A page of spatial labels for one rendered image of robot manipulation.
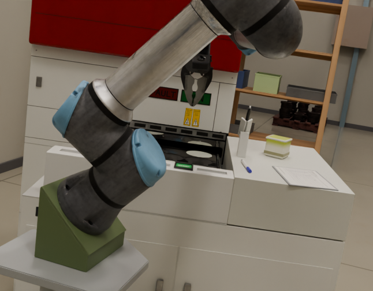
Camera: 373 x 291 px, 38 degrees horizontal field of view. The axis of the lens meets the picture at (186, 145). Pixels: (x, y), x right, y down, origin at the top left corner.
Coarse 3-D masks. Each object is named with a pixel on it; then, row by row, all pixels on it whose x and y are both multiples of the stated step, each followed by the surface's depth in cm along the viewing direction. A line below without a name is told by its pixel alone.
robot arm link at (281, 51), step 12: (288, 12) 103; (276, 24) 103; (288, 24) 103; (300, 24) 106; (240, 36) 133; (252, 36) 106; (264, 36) 104; (276, 36) 104; (288, 36) 105; (300, 36) 108; (240, 48) 147; (252, 48) 131; (264, 48) 107; (276, 48) 107; (288, 48) 108
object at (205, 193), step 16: (48, 160) 159; (64, 160) 159; (80, 160) 159; (48, 176) 160; (64, 176) 160; (176, 176) 158; (192, 176) 158; (208, 176) 158; (224, 176) 159; (144, 192) 160; (160, 192) 160; (176, 192) 160; (192, 192) 159; (208, 192) 159; (224, 192) 159; (128, 208) 161; (144, 208) 161; (160, 208) 161; (176, 208) 160; (192, 208) 160; (208, 208) 160; (224, 208) 160
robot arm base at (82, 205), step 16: (80, 176) 121; (64, 192) 120; (80, 192) 119; (96, 192) 118; (64, 208) 119; (80, 208) 118; (96, 208) 119; (112, 208) 120; (80, 224) 119; (96, 224) 121
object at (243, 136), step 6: (252, 120) 183; (240, 126) 185; (246, 126) 184; (240, 132) 184; (246, 132) 184; (240, 138) 183; (246, 138) 183; (240, 144) 184; (246, 144) 184; (240, 150) 184; (246, 150) 184; (240, 156) 185
